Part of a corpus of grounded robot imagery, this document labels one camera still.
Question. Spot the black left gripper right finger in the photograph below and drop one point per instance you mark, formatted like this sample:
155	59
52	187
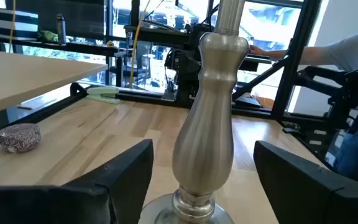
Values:
315	199

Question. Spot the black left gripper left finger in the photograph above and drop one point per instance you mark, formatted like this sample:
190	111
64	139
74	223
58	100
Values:
73	205

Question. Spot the person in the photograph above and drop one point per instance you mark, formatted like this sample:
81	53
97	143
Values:
346	53

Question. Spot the tan wooden desk top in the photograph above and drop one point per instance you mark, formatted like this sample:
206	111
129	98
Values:
26	77

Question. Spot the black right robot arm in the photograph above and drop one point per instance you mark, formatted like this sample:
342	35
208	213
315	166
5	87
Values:
182	68

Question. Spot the brushed metal lamp base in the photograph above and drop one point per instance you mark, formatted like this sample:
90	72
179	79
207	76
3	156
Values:
207	130

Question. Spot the green crumpled bag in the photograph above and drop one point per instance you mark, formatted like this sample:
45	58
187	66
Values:
48	36

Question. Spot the black metal table frame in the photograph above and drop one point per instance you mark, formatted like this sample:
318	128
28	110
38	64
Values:
294	62

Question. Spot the light green stapler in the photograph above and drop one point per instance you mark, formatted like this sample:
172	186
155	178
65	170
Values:
102	92

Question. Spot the dark water bottle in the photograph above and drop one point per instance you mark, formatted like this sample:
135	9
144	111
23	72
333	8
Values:
61	29

